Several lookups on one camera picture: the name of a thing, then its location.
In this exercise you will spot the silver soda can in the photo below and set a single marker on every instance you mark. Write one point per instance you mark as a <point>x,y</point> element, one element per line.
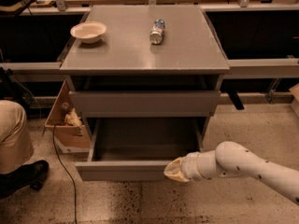
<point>156,35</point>

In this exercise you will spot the person leg beige trousers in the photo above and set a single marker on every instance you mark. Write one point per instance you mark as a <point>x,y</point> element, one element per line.
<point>16,147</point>

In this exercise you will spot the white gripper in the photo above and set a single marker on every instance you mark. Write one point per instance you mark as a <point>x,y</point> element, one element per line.
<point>191,167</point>

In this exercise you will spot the white bowl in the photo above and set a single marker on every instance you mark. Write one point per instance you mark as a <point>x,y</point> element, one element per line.
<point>88,32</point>

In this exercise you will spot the grey drawer cabinet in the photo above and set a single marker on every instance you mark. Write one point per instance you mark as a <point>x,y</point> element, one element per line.
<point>190,57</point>

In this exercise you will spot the black shoe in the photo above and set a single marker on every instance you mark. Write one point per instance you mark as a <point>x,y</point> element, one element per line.
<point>32,175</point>

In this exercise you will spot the grey drawer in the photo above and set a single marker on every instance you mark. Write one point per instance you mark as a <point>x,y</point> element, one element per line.
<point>141,104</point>
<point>129,149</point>

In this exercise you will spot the cardboard box with items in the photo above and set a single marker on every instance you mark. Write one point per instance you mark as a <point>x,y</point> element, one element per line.
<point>69,138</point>

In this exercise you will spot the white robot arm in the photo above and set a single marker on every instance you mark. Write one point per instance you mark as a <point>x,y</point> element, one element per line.
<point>231,159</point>

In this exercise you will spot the grey top drawer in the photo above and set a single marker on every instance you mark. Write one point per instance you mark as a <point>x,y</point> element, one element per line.
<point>141,104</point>

